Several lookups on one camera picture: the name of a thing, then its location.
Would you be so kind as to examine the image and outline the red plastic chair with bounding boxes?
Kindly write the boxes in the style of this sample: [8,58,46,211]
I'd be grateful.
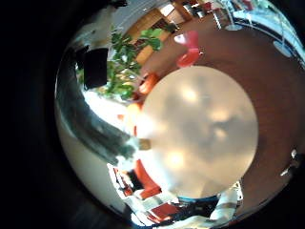
[173,30,204,69]

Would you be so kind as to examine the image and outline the green leafy potted plant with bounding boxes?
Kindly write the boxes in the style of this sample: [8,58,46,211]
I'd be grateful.
[105,28,165,100]

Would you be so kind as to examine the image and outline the orange round chair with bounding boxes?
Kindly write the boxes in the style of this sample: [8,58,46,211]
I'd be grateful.
[137,72,161,97]

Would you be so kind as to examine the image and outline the teal blue base plate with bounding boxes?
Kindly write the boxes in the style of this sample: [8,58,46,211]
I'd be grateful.
[176,195,221,205]

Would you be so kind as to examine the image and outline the long red sofa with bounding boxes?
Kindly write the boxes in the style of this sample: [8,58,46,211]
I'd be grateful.
[132,157,162,200]

